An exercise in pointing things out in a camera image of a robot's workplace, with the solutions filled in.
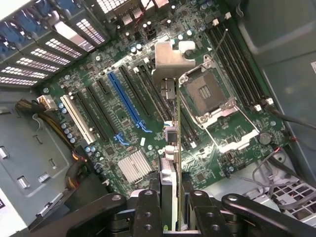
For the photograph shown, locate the silver finned heatsink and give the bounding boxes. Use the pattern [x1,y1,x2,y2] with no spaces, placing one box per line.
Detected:
[117,149,153,185]

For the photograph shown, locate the round coin cell battery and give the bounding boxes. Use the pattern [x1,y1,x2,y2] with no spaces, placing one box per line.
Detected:
[258,132,272,146]

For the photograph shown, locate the open metal socket cover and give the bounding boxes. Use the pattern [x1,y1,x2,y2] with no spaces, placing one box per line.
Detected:
[201,106,260,154]

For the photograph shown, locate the silver perforated disk bay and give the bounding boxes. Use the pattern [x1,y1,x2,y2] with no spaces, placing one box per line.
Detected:
[269,181,316,220]

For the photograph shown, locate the white expansion slot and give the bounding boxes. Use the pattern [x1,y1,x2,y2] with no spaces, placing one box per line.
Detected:
[60,94,96,146]

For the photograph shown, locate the blue expansion slot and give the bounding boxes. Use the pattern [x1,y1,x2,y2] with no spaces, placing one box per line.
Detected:
[107,71,145,129]

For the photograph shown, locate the CPU socket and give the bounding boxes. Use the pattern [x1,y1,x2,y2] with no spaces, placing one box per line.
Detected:
[179,66,237,124]

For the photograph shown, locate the grey power supply unit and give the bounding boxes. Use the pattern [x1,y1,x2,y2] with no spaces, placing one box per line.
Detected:
[0,87,75,237]

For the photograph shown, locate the white power connector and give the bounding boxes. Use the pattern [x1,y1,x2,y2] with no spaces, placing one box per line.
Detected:
[37,95,58,111]

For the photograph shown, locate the green motherboard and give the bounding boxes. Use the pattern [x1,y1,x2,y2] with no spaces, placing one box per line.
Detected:
[37,0,294,196]

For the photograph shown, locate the thin socket locking lever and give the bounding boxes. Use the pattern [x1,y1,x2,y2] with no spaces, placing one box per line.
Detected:
[211,28,229,60]

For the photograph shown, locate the open black PC case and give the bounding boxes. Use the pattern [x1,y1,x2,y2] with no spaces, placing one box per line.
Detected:
[0,0,316,237]

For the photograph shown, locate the grey wire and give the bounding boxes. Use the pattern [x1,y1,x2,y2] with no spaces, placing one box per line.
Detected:
[251,158,307,210]

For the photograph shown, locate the yellow black power wires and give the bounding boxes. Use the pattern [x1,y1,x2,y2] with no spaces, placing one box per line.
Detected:
[15,98,88,192]

